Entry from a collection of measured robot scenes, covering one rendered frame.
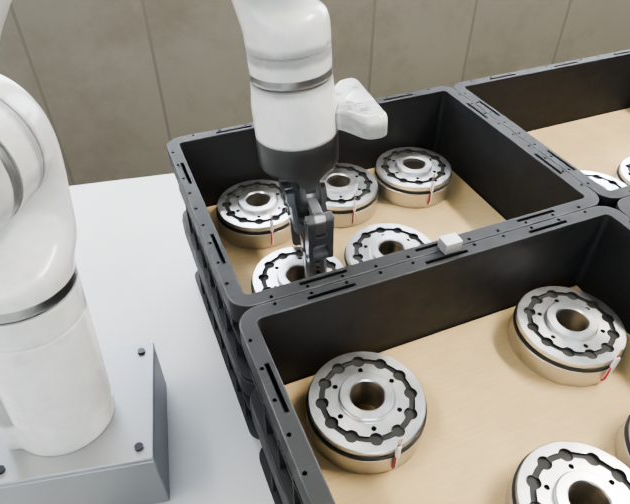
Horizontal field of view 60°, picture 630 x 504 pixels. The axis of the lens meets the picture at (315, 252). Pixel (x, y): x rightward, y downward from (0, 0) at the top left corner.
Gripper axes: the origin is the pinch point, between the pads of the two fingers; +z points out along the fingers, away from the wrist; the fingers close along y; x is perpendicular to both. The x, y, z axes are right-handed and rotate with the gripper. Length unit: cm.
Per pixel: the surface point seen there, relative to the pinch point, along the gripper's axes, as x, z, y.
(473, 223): 22.6, 6.0, -4.5
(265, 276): -5.1, 1.7, 0.9
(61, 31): -43, 19, -156
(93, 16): -32, 15, -156
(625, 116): 60, 7, -23
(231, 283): -8.8, -5.4, 8.5
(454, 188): 23.8, 5.7, -12.2
